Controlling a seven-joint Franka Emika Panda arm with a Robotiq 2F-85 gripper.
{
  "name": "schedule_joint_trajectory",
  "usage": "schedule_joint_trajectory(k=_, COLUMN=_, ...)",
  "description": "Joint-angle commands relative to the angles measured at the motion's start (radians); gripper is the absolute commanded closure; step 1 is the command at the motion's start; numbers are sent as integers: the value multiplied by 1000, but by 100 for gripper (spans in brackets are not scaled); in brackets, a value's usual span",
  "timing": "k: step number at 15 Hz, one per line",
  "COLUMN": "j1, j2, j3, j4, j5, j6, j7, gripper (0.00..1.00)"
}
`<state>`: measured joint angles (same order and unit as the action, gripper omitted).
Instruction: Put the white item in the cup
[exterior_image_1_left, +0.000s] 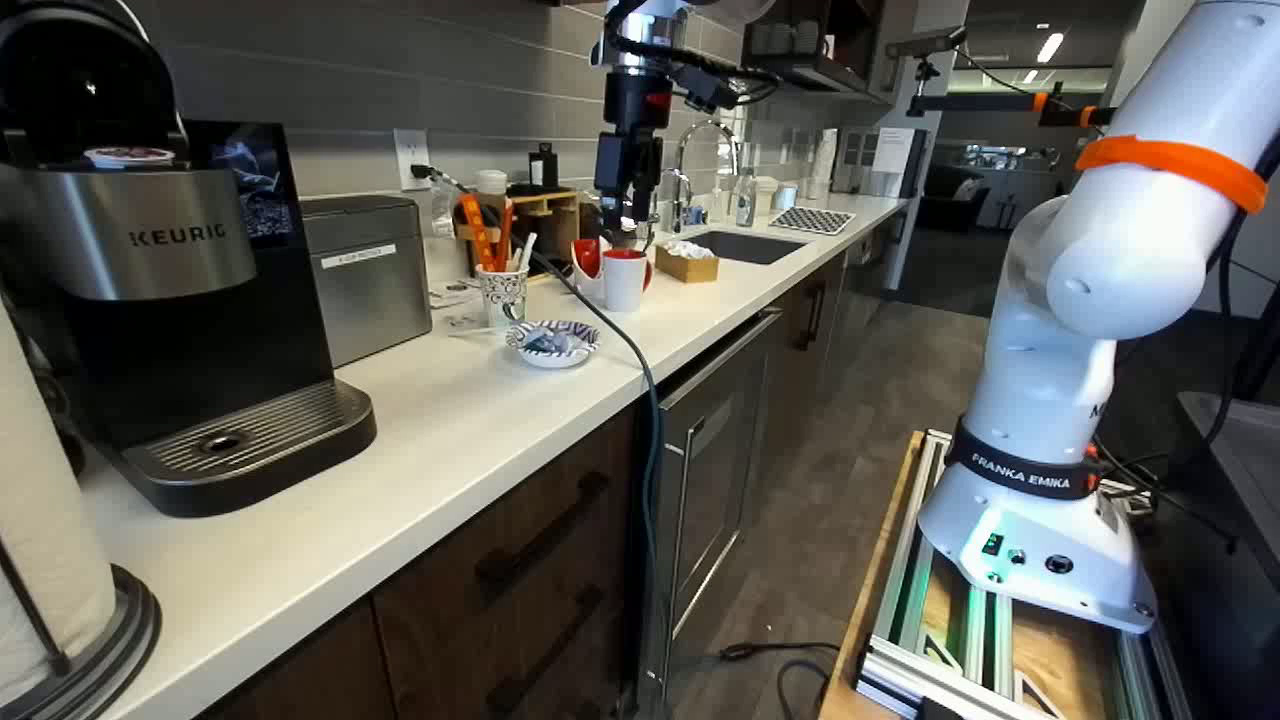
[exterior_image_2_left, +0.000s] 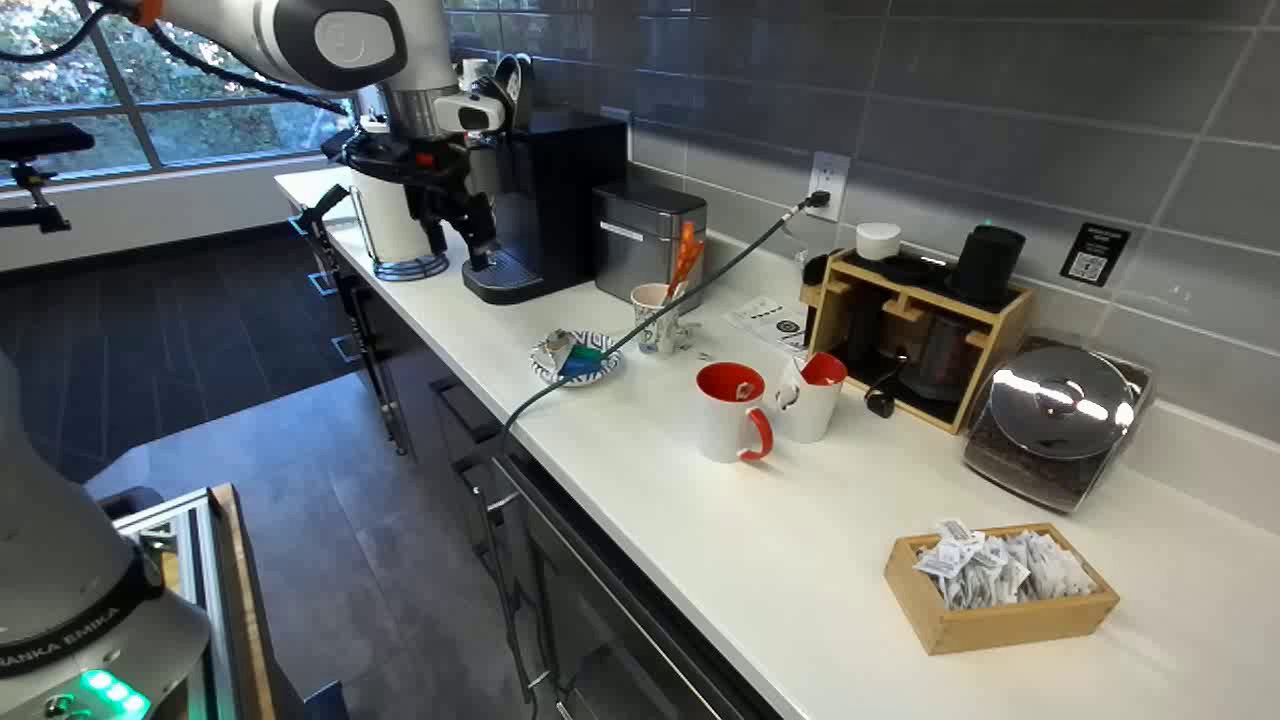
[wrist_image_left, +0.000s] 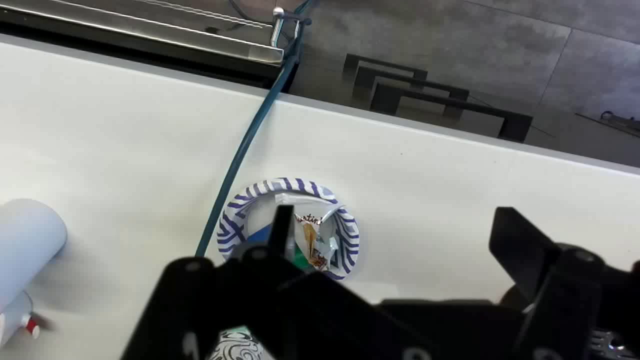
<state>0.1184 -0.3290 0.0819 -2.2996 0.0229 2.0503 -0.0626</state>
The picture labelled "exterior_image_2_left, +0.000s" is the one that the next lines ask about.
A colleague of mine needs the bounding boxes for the white mug red interior handle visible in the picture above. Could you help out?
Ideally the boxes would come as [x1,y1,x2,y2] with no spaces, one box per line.
[695,361,774,464]

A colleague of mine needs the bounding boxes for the wooden tray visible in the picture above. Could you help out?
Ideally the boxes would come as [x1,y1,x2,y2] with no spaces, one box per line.
[885,534,1119,655]

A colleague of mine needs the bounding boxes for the wooden coffee pod organizer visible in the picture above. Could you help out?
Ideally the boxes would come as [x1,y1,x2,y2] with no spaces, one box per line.
[798,254,1030,434]

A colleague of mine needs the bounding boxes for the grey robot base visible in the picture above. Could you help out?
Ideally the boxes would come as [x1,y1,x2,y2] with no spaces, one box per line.
[0,355,207,720]

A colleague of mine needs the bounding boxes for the glass with orange item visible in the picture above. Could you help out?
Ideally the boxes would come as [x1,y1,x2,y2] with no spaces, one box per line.
[630,220,703,355]

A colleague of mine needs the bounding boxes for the black wall sign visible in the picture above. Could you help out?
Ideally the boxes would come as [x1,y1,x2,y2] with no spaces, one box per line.
[1061,225,1131,289]

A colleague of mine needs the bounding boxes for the black cylindrical canister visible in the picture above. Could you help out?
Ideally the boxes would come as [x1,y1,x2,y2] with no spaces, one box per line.
[951,225,1024,306]

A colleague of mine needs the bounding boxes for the white sugar packets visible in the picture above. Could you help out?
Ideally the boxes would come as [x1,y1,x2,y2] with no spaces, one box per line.
[914,519,1096,609]

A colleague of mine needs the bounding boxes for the black power cable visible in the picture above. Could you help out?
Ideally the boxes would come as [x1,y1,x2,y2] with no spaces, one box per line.
[452,190,835,471]

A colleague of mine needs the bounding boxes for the white wall outlet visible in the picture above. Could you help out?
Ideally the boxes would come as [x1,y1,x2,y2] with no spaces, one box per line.
[807,152,851,220]

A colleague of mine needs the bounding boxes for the white small cup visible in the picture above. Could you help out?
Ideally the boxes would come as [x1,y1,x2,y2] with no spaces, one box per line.
[856,225,900,261]

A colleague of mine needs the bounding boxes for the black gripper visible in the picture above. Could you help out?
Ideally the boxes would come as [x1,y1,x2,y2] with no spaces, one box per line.
[348,88,513,261]

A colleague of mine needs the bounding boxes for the black coffee machine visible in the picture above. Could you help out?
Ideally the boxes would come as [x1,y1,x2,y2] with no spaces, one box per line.
[464,112,626,306]

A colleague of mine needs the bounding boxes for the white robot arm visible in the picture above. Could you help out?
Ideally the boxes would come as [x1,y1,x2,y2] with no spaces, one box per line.
[103,0,513,254]

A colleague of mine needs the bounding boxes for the aluminium frame wooden cart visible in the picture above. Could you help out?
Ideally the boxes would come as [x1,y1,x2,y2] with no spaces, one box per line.
[115,486,292,720]

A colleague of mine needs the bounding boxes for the silver metal box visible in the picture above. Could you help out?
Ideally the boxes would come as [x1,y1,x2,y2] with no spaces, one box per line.
[590,181,708,301]

